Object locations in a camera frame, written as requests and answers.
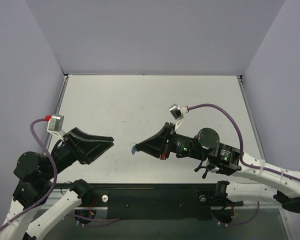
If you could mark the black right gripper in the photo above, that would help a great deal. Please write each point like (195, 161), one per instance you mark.
(167, 141)

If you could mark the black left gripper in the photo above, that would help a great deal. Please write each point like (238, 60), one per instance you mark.
(73, 146)

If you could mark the blue key tag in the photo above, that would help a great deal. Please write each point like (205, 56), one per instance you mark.
(133, 151)

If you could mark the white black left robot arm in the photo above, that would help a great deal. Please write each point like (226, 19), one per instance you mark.
(36, 174)

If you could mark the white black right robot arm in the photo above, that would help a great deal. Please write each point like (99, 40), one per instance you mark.
(269, 183)

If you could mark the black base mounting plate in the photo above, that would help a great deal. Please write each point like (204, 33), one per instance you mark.
(160, 201)

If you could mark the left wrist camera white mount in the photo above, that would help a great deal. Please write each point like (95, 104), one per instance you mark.
(55, 125)

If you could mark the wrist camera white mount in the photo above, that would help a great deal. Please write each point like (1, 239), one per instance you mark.
(55, 125)
(178, 112)

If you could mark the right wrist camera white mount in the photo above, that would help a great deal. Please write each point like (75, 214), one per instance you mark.
(178, 112)

